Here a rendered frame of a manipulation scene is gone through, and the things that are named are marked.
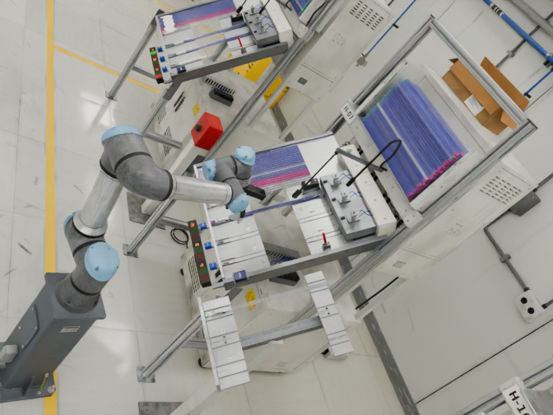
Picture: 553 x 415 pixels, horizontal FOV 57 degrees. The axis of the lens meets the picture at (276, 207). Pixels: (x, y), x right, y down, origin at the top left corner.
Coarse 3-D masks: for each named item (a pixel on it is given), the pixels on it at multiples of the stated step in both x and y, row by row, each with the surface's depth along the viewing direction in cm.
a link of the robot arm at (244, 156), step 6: (240, 150) 185; (246, 150) 186; (252, 150) 186; (234, 156) 185; (240, 156) 183; (246, 156) 183; (252, 156) 184; (240, 162) 184; (246, 162) 184; (252, 162) 186; (240, 168) 185; (246, 168) 186; (252, 168) 189; (240, 174) 188; (246, 174) 189
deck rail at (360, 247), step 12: (372, 240) 215; (324, 252) 213; (336, 252) 213; (348, 252) 215; (360, 252) 218; (276, 264) 211; (288, 264) 210; (300, 264) 212; (312, 264) 215; (252, 276) 208; (264, 276) 211; (276, 276) 214; (228, 288) 210
